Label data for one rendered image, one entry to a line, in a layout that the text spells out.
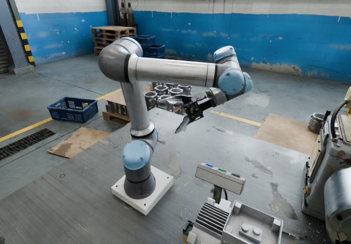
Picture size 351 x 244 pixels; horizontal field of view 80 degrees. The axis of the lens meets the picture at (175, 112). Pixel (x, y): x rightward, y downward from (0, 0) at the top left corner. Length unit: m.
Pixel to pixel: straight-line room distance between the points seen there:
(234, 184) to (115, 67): 0.55
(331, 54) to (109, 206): 5.57
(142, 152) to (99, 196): 0.35
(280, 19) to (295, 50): 0.83
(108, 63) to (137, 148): 0.38
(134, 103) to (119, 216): 0.49
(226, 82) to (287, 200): 0.72
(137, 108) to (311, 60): 5.38
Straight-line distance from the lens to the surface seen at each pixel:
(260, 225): 0.64
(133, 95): 0.86
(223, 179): 0.78
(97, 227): 1.02
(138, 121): 0.92
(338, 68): 6.02
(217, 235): 0.62
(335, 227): 0.85
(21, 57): 6.79
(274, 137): 2.83
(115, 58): 0.69
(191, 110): 0.79
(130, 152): 0.89
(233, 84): 0.63
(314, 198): 1.08
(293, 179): 1.29
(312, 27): 5.88
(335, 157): 0.96
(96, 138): 2.98
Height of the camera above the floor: 1.62
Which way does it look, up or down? 28 degrees down
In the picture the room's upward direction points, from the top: straight up
